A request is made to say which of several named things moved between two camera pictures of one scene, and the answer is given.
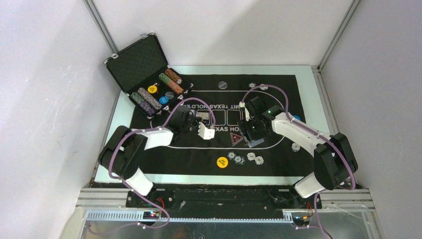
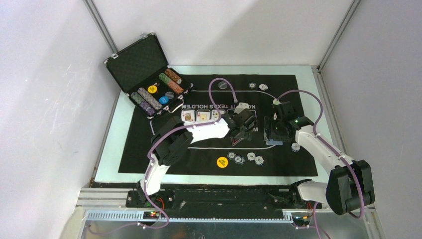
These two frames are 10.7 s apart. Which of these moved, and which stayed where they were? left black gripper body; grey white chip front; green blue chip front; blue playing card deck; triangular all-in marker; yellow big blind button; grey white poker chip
Moved: blue playing card deck; left black gripper body
Stayed: triangular all-in marker; grey white chip front; yellow big blind button; grey white poker chip; green blue chip front
